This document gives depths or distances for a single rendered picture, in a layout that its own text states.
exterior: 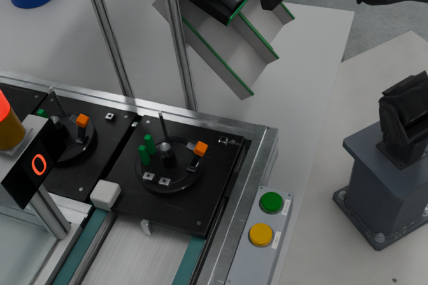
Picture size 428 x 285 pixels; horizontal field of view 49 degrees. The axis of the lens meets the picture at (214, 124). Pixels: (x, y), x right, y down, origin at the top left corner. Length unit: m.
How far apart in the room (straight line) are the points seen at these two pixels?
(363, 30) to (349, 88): 1.59
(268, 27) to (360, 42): 1.60
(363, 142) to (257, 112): 0.38
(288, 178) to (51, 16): 0.97
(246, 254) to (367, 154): 0.28
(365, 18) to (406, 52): 1.55
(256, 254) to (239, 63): 0.43
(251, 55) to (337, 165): 0.32
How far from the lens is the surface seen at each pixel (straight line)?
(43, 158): 0.75
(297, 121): 1.16
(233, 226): 0.90
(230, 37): 1.07
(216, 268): 0.86
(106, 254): 0.96
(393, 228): 0.97
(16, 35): 1.63
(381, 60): 1.35
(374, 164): 0.86
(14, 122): 0.68
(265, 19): 1.19
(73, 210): 0.98
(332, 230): 1.01
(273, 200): 0.90
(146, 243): 0.95
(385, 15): 2.96
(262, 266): 0.85
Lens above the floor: 1.74
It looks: 49 degrees down
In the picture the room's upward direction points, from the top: 8 degrees counter-clockwise
